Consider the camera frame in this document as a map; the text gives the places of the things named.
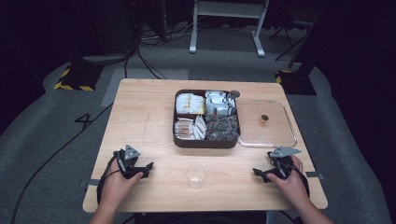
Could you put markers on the black stand with striped base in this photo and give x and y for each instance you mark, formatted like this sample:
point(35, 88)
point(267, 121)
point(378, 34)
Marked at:
point(79, 74)
point(299, 79)

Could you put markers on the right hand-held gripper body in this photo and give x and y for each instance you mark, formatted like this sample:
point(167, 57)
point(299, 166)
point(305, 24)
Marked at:
point(281, 163)

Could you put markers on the person's left hand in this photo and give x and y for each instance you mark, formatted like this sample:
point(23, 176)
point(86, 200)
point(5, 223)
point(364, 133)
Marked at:
point(116, 186)

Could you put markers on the pile of dark tea bags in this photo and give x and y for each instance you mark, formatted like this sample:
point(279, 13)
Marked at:
point(222, 128)

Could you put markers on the person's right hand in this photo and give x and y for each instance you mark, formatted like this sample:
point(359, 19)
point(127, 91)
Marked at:
point(289, 186)

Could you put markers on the brown compartment tray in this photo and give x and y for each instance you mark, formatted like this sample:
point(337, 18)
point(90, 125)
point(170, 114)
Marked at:
point(205, 143)

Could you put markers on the pile of silver packets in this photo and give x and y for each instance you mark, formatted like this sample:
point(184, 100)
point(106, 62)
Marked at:
point(218, 104)

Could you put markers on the clear plastic cup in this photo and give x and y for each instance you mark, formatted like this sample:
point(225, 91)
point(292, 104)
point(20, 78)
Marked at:
point(196, 177)

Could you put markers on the clear tray lid with knob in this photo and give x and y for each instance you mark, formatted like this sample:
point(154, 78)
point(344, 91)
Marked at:
point(264, 130)

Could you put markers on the grey tape strip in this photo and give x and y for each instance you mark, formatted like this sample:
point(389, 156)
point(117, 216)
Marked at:
point(314, 175)
point(91, 182)

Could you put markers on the pile of clear stick packets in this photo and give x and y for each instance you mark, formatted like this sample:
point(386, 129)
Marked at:
point(190, 128)

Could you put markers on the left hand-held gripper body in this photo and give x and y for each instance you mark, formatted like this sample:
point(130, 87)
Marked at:
point(129, 161)

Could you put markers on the white desk frame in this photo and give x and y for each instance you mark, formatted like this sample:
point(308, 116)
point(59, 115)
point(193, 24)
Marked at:
point(229, 18)

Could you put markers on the small grey round cap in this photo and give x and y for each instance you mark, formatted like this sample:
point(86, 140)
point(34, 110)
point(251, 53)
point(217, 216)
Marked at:
point(234, 93)

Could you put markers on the black tripod stand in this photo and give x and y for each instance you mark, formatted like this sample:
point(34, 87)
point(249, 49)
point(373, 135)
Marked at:
point(288, 37)

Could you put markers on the pile of white yellow packets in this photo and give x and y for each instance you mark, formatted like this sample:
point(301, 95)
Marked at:
point(190, 104)

